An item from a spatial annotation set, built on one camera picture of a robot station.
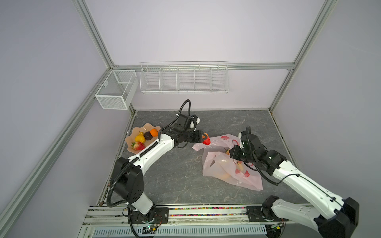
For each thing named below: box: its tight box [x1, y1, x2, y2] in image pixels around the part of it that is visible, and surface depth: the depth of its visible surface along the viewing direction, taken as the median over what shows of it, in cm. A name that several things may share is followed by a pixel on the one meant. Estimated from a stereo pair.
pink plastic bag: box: [191, 134, 264, 191], surface depth 81 cm
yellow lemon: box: [134, 131, 146, 143], surface depth 99 cm
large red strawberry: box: [201, 132, 211, 146], surface depth 83 cm
